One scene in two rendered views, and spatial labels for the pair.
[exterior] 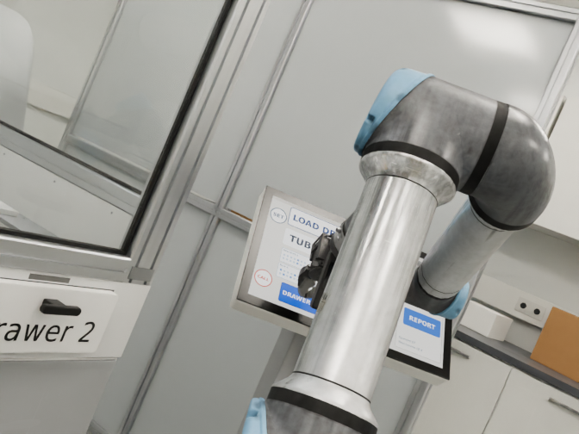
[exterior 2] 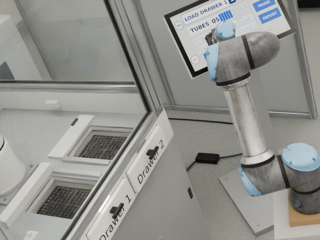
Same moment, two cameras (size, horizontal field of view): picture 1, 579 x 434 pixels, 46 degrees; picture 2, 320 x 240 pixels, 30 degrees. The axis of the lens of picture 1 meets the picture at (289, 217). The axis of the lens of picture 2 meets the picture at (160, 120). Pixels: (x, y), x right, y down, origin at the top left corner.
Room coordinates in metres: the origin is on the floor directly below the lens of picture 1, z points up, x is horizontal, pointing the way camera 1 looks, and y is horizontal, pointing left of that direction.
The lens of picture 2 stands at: (-0.86, -0.03, 2.35)
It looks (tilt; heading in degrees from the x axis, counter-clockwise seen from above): 35 degrees down; 7
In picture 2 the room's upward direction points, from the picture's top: 21 degrees counter-clockwise
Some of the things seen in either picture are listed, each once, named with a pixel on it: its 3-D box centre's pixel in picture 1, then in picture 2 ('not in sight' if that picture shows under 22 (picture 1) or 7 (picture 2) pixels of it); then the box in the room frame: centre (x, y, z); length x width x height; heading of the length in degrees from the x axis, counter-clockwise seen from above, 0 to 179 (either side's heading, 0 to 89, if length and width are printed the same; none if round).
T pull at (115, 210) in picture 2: not in sight; (115, 210); (0.76, 0.43, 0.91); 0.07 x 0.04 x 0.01; 149
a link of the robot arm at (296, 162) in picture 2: not in sight; (300, 165); (0.65, -0.24, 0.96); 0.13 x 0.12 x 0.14; 86
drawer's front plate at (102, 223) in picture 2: not in sight; (112, 215); (0.78, 0.46, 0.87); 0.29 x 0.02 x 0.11; 149
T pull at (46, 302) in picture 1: (56, 306); (151, 152); (1.03, 0.27, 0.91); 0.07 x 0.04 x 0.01; 149
